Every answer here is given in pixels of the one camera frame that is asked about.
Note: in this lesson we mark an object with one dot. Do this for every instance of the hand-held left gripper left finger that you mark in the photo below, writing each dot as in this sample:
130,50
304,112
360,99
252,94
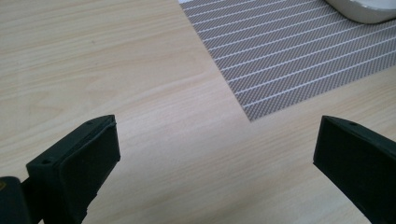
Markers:
77,174

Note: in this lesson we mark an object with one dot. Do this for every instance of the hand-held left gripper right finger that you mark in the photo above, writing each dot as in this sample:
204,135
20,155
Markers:
358,165

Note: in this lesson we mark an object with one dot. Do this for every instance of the grey striped placemat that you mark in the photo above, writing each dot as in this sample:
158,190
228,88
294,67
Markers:
295,53

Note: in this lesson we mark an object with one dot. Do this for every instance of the white rectangular tray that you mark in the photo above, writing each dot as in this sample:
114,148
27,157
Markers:
370,11

